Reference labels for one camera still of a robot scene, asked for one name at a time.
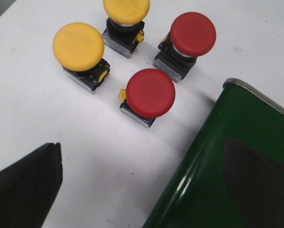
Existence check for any aluminium conveyor frame rail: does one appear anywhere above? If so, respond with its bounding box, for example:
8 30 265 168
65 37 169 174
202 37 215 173
223 78 284 115

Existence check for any yellow mushroom push button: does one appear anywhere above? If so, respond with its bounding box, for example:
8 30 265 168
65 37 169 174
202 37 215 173
53 22 110 93
102 0 150 58

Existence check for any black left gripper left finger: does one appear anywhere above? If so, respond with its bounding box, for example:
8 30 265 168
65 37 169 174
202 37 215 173
0 143 63 228

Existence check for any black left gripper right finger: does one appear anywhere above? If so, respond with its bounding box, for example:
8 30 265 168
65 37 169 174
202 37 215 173
223 137 284 228

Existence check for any red mushroom push button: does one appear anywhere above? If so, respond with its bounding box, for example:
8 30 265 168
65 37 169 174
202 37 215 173
154 12 216 83
118 68 176 128

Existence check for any green conveyor belt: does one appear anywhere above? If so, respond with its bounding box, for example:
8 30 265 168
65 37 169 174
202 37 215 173
144 85 284 228

